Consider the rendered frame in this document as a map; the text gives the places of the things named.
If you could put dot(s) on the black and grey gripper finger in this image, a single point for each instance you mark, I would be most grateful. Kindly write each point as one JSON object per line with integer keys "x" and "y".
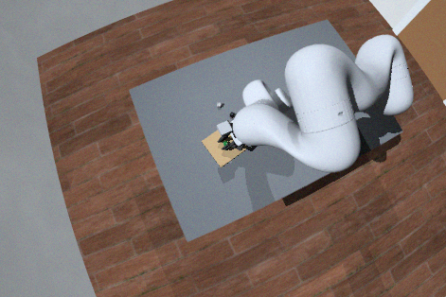
{"x": 223, "y": 138}
{"x": 233, "y": 145}

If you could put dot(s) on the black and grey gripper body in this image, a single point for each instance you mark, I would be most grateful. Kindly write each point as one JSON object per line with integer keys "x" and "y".
{"x": 238, "y": 143}

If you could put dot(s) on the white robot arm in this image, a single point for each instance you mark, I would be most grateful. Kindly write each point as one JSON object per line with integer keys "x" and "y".
{"x": 318, "y": 79}

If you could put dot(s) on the tan flat mat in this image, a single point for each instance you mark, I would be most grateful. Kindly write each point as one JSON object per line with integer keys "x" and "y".
{"x": 222, "y": 157}

